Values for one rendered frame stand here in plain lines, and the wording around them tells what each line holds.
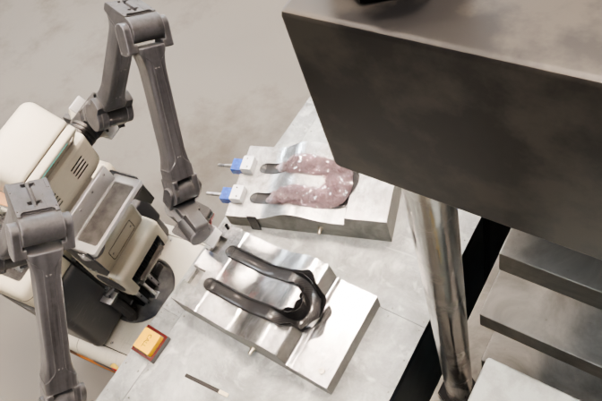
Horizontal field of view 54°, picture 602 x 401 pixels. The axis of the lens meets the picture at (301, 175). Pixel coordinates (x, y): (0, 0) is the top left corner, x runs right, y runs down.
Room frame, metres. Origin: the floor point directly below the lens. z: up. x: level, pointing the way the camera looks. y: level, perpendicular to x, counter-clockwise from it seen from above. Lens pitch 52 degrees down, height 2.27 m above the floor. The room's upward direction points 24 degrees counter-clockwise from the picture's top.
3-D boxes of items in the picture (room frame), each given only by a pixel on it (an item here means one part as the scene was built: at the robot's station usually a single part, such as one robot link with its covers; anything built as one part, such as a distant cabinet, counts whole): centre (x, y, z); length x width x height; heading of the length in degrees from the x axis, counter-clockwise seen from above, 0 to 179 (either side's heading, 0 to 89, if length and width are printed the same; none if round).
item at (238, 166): (1.23, 0.17, 0.85); 0.13 x 0.05 x 0.05; 55
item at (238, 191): (1.14, 0.24, 0.85); 0.13 x 0.05 x 0.05; 55
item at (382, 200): (1.04, -0.02, 0.85); 0.50 x 0.26 x 0.11; 55
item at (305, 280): (0.77, 0.21, 0.92); 0.35 x 0.16 x 0.09; 38
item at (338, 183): (1.03, -0.02, 0.90); 0.26 x 0.18 x 0.08; 55
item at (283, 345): (0.75, 0.21, 0.87); 0.50 x 0.26 x 0.14; 38
